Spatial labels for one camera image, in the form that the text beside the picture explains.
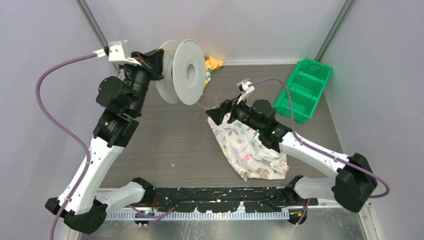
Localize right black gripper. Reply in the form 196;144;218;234
206;93;264;133

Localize yellow cable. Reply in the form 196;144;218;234
195;96;221;111

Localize translucent white cable spool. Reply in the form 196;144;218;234
156;39;206;105

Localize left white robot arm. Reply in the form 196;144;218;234
45;48;165;235

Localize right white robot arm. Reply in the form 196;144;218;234
205;98;378;213

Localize yellow printed cloth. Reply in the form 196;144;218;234
204;56;224;87

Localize white floral printed cloth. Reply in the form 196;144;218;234
207;114;290;182

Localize green plastic compartment bin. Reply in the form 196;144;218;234
273;58;333;124

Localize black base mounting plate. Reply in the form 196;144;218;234
130;186;306;213

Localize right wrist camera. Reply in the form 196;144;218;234
237;78;255;104

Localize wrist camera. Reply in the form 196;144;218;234
93;39;142;66
237;78;255;104

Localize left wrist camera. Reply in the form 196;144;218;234
93;39;142;66

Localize thin black cable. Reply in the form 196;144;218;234
306;64;323;78

